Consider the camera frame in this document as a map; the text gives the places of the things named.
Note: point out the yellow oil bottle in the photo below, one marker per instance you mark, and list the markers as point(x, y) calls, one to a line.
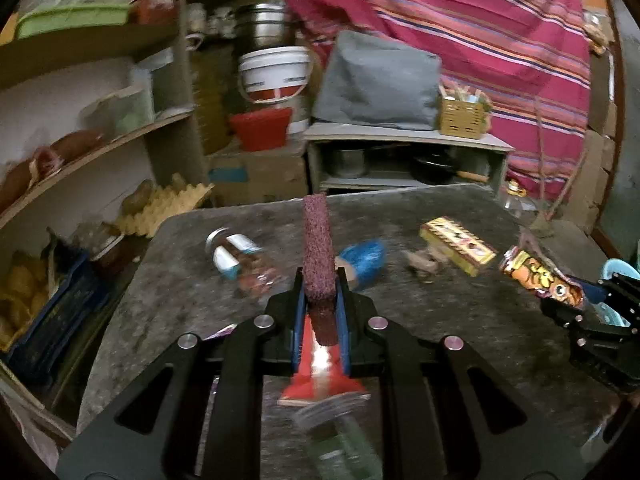
point(215, 110)

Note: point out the yellow red cardboard box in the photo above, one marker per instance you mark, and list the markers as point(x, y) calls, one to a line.
point(457, 245)

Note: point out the cardboard sheets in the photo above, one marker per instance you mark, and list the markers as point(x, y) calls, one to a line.
point(597, 160)

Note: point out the clear plastic container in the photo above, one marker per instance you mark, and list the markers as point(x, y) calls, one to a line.
point(125, 110)

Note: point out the light blue plastic basket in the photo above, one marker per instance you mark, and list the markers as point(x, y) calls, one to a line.
point(620, 266)

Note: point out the clear bottle yellow label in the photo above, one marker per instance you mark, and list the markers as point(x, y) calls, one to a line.
point(515, 200)

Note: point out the brown jar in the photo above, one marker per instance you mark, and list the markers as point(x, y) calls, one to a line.
point(107, 250)

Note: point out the white bucket red label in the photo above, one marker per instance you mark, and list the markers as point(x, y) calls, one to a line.
point(272, 72)

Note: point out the purple dotted wrapper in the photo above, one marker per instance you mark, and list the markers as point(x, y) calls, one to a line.
point(224, 332)

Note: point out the brown sweet potato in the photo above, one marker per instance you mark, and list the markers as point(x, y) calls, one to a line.
point(75, 144)
point(17, 185)

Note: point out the green plastic tray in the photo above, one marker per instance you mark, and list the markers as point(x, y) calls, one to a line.
point(70, 19)

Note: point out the low grey cabinet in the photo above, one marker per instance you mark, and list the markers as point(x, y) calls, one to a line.
point(400, 136)

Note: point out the maroon red snack packet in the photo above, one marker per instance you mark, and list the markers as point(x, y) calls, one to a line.
point(316, 245)

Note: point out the small metal pot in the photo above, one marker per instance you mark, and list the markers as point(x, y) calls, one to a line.
point(347, 162)

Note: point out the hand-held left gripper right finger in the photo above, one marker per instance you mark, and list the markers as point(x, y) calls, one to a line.
point(342, 305)

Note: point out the red plastic basin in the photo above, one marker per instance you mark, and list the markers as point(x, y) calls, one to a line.
point(260, 130)

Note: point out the blue crumpled wrapper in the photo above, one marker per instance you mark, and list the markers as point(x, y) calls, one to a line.
point(365, 259)

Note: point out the yellow egg tray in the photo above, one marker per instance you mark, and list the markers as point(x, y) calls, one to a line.
point(165, 207)

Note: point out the white mug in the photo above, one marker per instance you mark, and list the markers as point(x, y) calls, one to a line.
point(197, 15)

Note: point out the orange snack packet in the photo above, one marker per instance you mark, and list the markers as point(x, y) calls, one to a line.
point(542, 275)

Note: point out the grey cushion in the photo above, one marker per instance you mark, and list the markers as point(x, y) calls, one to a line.
point(380, 82)

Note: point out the clear printed wrapper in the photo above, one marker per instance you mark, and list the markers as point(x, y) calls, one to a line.
point(260, 280)

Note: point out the red plastic basket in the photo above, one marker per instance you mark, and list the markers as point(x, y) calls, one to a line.
point(155, 10)

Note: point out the steel pot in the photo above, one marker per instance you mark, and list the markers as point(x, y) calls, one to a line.
point(262, 27)

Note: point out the blue plastic crate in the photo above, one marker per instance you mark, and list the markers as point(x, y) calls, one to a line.
point(60, 320)

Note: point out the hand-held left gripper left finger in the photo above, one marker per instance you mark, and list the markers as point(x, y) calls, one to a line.
point(299, 310)

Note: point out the glass jar with label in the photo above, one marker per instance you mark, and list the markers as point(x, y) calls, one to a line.
point(225, 260)

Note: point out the brown crumpled paper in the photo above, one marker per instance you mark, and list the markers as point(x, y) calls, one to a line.
point(424, 262)

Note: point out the pink striped cloth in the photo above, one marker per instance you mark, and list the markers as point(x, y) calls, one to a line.
point(500, 45)

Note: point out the yellow utensil holder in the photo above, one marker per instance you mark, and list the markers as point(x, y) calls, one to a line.
point(461, 119)

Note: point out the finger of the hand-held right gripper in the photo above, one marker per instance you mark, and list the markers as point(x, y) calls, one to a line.
point(562, 312)
point(620, 287)

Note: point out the wooden shelf unit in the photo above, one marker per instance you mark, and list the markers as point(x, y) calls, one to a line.
point(90, 50)

